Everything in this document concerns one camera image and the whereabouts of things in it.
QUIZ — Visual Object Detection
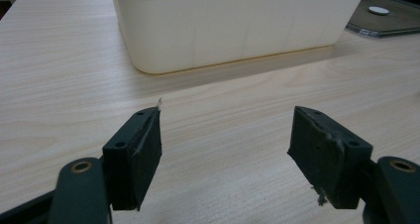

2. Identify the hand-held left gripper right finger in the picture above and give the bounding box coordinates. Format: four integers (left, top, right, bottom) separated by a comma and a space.
286, 105, 374, 210

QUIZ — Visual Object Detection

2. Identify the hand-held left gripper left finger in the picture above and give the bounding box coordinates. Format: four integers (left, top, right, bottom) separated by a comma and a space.
102, 106, 163, 212

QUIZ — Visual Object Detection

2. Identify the cream divided storage box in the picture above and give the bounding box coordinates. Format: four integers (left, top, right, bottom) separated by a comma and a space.
109, 0, 370, 75

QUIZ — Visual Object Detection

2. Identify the grey transparent box lid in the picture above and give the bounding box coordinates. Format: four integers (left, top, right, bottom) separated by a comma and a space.
345, 0, 420, 39

